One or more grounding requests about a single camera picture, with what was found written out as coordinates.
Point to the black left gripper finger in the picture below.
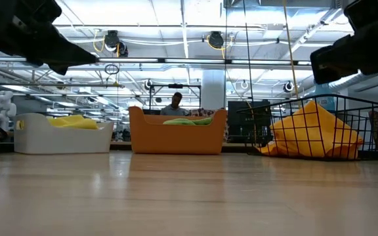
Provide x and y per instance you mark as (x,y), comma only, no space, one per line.
(67,57)

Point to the white plastic basket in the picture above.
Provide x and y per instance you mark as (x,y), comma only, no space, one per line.
(61,141)

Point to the white building column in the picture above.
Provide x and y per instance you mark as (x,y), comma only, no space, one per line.
(213,88)

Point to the large orange microfiber towel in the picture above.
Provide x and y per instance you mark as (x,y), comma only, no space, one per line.
(317,131)

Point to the person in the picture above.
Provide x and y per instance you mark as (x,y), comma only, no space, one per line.
(175,109)

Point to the blue-capped water bottle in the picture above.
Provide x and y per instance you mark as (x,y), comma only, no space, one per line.
(327,98)

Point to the yellow microfiber towel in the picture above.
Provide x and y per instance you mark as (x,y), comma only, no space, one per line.
(87,124)
(64,120)

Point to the orange plastic basket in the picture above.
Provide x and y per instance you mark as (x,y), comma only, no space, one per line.
(176,139)

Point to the black metal stand frame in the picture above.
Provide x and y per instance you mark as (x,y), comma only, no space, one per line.
(162,86)

